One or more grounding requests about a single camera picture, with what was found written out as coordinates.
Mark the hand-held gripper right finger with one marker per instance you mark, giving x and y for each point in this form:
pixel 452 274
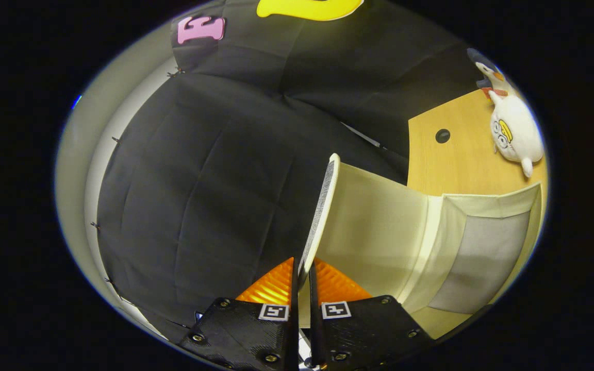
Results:
pixel 315 335

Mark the grey fabric storage box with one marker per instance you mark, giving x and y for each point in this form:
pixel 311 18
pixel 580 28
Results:
pixel 369 232

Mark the white penguin plush toy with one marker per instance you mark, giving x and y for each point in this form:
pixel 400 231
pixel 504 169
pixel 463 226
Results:
pixel 516 129

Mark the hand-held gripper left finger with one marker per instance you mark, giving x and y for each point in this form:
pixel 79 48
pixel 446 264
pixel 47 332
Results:
pixel 295 340

